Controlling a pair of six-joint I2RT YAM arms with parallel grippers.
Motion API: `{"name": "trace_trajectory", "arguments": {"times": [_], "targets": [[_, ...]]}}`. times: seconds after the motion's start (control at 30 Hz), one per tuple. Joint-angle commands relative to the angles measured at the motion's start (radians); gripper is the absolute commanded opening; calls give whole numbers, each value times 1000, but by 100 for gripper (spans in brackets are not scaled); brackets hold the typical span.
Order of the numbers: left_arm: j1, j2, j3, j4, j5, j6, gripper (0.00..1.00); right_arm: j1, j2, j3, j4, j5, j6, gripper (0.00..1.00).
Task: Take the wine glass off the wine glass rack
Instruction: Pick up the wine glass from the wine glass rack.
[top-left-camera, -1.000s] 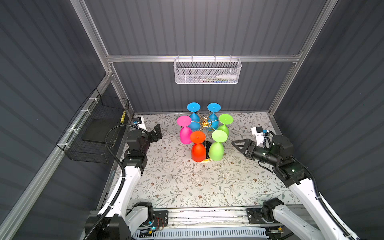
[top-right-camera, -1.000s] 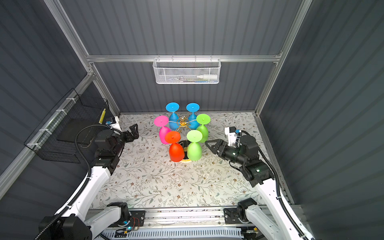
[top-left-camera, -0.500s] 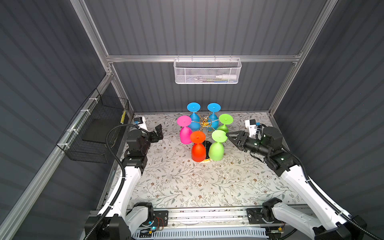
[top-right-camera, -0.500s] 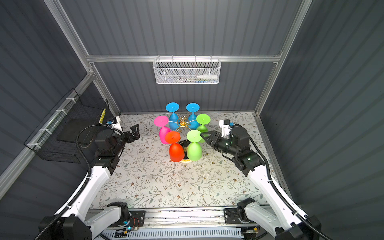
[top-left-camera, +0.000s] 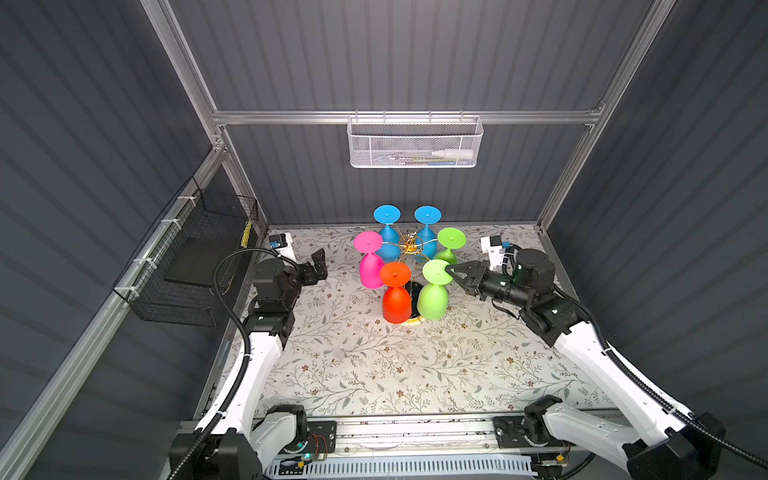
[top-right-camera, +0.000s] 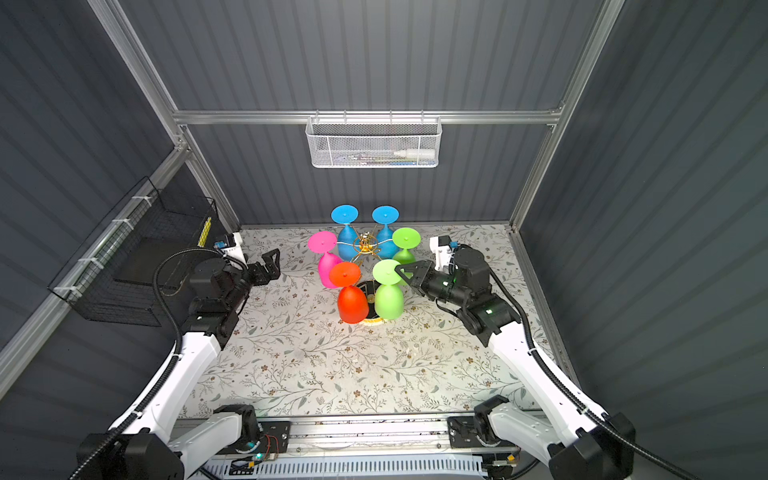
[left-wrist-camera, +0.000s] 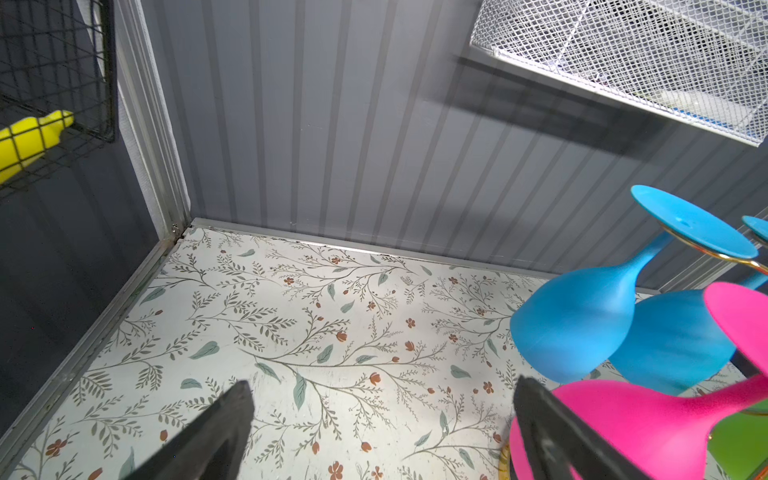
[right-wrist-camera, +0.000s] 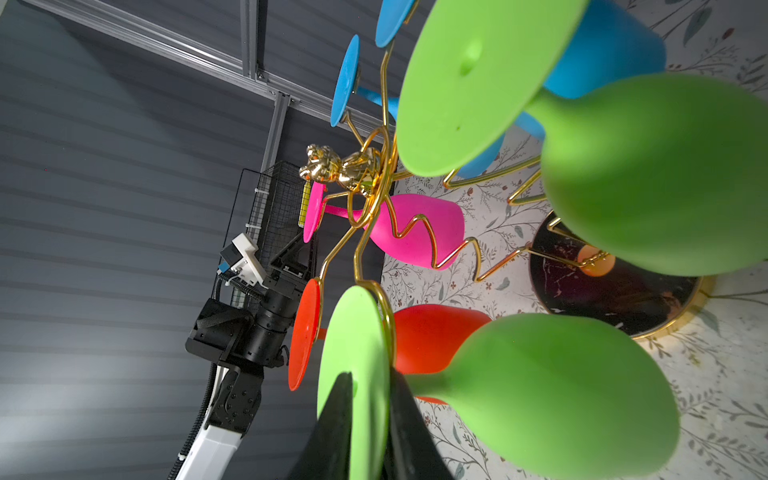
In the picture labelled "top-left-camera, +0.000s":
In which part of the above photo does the green wine glass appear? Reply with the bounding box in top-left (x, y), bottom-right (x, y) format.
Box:
top-left (417, 259), bottom-right (453, 320)
top-left (434, 227), bottom-right (467, 264)

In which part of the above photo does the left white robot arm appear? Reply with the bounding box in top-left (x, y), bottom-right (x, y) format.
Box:
top-left (169, 249), bottom-right (328, 479)

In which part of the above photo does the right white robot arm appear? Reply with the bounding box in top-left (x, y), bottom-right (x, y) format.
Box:
top-left (445, 249), bottom-right (725, 479)

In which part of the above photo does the pink wine glass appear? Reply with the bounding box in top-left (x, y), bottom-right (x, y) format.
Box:
top-left (353, 231), bottom-right (384, 289)

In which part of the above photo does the right blue wine glass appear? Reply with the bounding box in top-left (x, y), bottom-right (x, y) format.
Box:
top-left (414, 205), bottom-right (442, 260)

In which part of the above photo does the blue wine glass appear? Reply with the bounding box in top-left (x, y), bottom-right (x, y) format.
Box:
top-left (374, 204), bottom-right (401, 263)
top-left (414, 205), bottom-right (442, 260)

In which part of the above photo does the red wine glass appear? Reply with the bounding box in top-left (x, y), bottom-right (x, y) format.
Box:
top-left (380, 262), bottom-right (412, 324)

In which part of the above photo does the left blue wine glass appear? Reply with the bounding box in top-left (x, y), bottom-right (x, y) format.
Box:
top-left (374, 204), bottom-right (401, 263)

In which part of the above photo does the floral table mat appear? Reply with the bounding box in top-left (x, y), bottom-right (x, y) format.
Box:
top-left (257, 227), bottom-right (611, 416)

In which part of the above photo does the white marker in basket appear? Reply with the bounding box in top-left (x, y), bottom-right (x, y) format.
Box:
top-left (431, 149), bottom-right (476, 162)

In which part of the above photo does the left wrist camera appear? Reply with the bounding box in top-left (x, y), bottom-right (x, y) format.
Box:
top-left (267, 232), bottom-right (296, 261)

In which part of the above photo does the gold wire glass rack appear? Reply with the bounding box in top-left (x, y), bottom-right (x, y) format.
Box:
top-left (396, 229), bottom-right (430, 325)

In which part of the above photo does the white mesh wall basket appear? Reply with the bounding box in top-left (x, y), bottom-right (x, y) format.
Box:
top-left (346, 115), bottom-right (484, 169)

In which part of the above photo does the black wire wall basket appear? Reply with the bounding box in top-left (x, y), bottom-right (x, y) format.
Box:
top-left (113, 181), bottom-right (260, 328)

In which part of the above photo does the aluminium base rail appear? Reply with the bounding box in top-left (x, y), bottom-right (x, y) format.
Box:
top-left (161, 410), bottom-right (649, 480)

